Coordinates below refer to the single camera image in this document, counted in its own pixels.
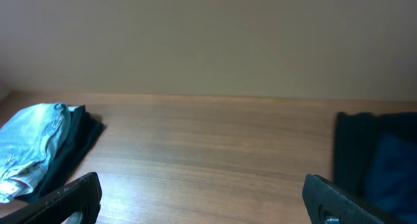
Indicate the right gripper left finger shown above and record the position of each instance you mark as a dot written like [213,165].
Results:
[77,202]

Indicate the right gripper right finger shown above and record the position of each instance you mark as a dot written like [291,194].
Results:
[326,203]

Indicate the light blue denim shorts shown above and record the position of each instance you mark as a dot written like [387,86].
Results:
[29,142]

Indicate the dark blue garment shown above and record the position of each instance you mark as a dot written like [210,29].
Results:
[390,182]

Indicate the black garment under pile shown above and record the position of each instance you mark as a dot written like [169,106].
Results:
[356,138]

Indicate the folded black shorts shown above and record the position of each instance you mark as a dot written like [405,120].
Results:
[83,134]

